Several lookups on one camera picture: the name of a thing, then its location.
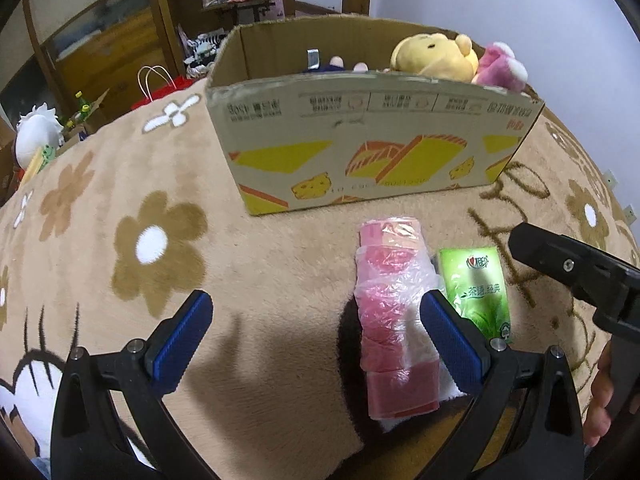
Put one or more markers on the pink tissue pack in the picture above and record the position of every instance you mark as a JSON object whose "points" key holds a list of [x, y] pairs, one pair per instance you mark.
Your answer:
{"points": [[400, 361]]}

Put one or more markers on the red paper gift bag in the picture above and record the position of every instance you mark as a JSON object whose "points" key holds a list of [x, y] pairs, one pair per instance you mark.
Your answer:
{"points": [[155, 82]]}

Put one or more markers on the yellow bear plush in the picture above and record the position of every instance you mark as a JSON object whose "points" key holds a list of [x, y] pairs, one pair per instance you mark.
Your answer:
{"points": [[436, 56]]}

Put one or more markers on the purple-haired plush doll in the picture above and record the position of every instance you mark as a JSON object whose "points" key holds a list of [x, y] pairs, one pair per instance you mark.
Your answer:
{"points": [[335, 64]]}

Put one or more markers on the pink strawberry bear plush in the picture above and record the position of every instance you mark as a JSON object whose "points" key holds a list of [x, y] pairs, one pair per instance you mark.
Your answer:
{"points": [[498, 67]]}

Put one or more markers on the person's right hand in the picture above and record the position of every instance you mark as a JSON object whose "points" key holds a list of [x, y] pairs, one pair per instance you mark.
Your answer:
{"points": [[598, 421]]}

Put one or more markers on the green glass bottle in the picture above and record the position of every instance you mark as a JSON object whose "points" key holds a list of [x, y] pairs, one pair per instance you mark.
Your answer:
{"points": [[84, 106]]}

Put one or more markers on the burger frog plush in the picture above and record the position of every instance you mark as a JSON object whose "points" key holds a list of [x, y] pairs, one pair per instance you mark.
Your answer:
{"points": [[42, 157]]}

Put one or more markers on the lace-trimmed basket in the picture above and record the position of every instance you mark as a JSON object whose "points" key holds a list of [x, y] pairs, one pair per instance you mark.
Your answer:
{"points": [[199, 63]]}

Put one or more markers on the small black side table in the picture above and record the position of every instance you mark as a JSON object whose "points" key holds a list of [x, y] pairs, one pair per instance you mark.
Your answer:
{"points": [[258, 7]]}

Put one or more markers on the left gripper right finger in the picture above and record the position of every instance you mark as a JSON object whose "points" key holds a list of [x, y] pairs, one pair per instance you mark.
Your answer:
{"points": [[545, 440]]}

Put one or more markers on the brown wooden wardrobe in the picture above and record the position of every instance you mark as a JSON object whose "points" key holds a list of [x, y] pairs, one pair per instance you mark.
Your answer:
{"points": [[50, 49]]}

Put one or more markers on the open cardboard box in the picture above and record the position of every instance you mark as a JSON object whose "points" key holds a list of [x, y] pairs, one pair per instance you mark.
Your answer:
{"points": [[296, 141]]}

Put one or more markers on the white-haired round plush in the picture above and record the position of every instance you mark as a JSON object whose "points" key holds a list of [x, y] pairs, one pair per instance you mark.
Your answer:
{"points": [[38, 128]]}

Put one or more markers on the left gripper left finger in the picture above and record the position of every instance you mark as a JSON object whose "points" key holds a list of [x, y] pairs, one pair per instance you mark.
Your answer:
{"points": [[87, 439]]}

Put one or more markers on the green tissue packet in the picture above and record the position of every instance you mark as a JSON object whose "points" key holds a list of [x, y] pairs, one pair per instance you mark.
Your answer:
{"points": [[475, 287]]}

